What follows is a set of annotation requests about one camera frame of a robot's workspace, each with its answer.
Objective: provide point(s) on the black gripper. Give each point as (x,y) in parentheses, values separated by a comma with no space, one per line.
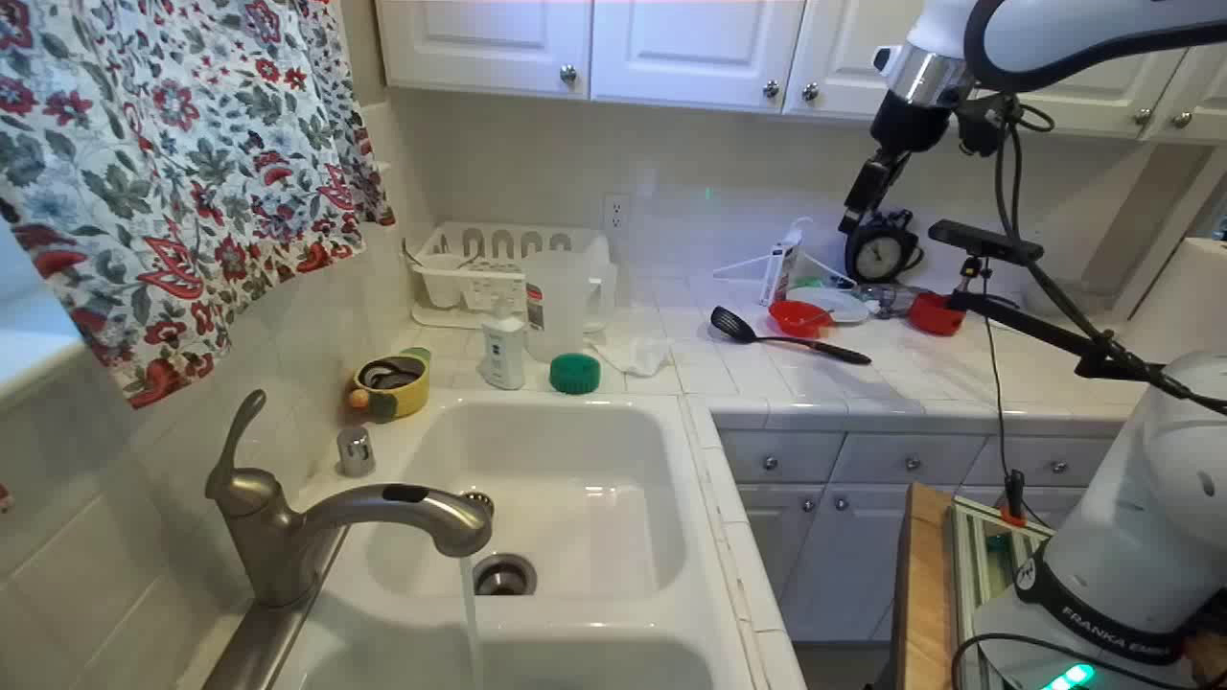
(875,177)

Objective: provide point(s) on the brushed steel kitchen faucet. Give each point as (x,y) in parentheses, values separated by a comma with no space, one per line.
(285,550)

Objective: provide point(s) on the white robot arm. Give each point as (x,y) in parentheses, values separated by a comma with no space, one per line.
(1114,596)

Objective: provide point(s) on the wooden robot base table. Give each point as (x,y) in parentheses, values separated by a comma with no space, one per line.
(924,602)

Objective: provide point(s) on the black round clock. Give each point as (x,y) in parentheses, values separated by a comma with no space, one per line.
(884,247)

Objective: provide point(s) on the red plastic cup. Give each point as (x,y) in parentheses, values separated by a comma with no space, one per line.
(934,316)

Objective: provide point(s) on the red plastic bowl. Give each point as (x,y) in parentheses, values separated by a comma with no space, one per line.
(799,320)

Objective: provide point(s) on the white upper cabinets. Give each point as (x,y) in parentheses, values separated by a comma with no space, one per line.
(806,58)

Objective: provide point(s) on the white cabinets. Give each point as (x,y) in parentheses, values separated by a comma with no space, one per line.
(824,504)
(806,58)

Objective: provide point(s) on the black tripod stand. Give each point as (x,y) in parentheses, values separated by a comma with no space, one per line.
(1096,352)

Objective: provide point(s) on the white lower cabinets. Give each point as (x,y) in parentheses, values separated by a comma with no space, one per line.
(824,504)

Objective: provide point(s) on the clear plastic pitcher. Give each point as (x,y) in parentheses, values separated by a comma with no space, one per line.
(565,305)

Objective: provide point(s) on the green round scrubber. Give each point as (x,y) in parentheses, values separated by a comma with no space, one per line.
(574,375)

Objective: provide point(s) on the white soap bottle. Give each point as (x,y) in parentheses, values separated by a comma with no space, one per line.
(503,356)

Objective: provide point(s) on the white dish drying rack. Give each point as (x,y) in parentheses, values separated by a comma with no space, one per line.
(475,265)

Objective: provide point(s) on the sink drain strainer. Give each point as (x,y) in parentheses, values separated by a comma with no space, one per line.
(503,574)

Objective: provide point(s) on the metal sink hole cap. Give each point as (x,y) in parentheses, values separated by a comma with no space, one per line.
(353,450)

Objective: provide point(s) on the floral window curtain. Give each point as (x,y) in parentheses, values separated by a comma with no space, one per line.
(169,161)

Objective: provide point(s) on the black camera on stand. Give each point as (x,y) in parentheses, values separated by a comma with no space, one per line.
(983,242)

